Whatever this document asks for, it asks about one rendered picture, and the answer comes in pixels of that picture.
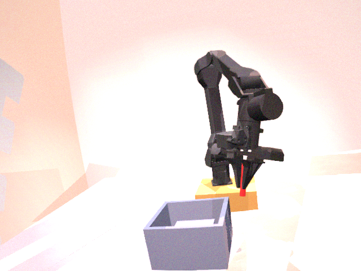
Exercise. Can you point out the red peg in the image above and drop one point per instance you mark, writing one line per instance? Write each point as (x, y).
(242, 191)

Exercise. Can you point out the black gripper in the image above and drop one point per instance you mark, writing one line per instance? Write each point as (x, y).
(255, 158)

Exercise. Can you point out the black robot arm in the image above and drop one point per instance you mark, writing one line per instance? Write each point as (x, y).
(257, 103)

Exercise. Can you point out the white square plate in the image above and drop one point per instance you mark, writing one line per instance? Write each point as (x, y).
(195, 222)

